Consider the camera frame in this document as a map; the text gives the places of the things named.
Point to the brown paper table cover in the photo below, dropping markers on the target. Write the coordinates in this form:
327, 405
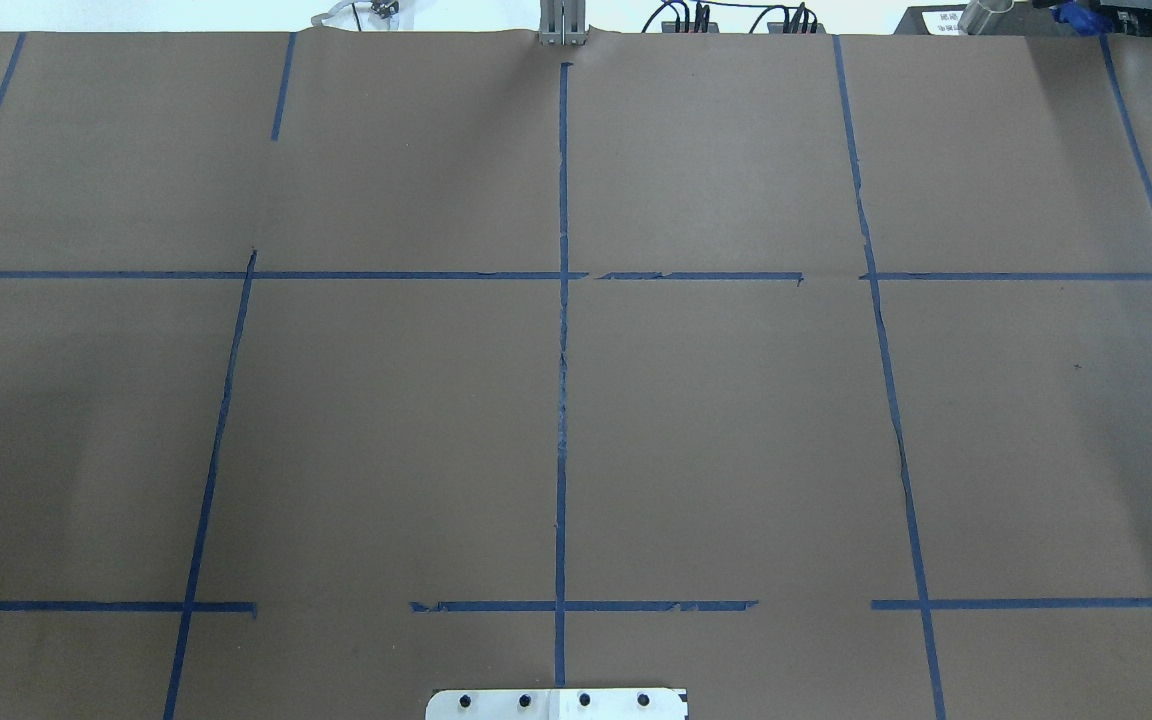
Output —
808, 376

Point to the silver metal cup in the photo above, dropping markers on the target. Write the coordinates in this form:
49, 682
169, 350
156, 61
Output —
982, 17

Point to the aluminium frame post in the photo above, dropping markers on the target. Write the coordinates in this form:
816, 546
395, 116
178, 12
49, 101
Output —
563, 23

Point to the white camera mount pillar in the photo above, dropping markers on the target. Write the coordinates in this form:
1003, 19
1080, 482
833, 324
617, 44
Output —
559, 703

